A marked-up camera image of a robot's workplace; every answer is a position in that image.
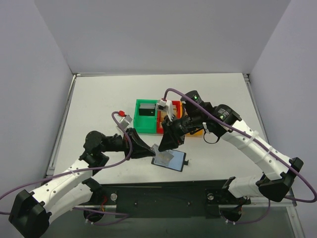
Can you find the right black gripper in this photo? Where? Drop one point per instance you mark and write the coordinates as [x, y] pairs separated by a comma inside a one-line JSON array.
[[173, 129]]

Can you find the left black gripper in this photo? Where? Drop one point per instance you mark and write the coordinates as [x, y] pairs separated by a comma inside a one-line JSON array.
[[129, 144]]

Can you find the white VIP credit card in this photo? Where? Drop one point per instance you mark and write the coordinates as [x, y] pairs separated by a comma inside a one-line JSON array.
[[161, 158]]

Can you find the black leather card holder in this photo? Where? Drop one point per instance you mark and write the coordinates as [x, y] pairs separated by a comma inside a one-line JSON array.
[[185, 162]]

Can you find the blue credit card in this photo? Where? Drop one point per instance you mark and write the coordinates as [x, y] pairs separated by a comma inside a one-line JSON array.
[[177, 161]]

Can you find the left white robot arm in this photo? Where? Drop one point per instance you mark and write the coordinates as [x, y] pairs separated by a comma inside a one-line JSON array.
[[32, 212]]

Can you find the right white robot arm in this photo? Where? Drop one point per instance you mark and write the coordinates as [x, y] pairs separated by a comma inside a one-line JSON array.
[[226, 124]]

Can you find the black card stack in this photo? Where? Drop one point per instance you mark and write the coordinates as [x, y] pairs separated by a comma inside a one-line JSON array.
[[147, 109]]

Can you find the green plastic bin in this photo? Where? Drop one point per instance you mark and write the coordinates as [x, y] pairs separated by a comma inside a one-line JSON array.
[[145, 124]]

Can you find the orange plastic bin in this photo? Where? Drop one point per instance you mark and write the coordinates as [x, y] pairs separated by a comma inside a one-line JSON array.
[[192, 134]]

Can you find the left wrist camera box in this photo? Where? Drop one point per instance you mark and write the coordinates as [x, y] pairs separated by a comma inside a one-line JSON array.
[[124, 121]]

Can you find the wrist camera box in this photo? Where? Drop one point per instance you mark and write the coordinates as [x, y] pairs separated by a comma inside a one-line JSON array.
[[165, 106], [124, 121]]

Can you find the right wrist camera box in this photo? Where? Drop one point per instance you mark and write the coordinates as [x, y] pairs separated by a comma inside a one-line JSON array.
[[165, 106]]

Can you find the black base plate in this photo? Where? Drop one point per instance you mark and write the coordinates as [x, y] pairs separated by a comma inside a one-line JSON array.
[[179, 199]]

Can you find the aluminium frame rail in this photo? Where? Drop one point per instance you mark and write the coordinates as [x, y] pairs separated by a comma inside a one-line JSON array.
[[58, 141]]

